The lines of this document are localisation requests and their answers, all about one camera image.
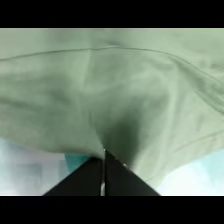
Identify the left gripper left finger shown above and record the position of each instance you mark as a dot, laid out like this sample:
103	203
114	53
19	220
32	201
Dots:
83	181

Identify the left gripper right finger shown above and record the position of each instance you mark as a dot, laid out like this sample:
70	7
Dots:
125	181

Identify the pale green shirt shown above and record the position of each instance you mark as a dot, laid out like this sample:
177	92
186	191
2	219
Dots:
110	93

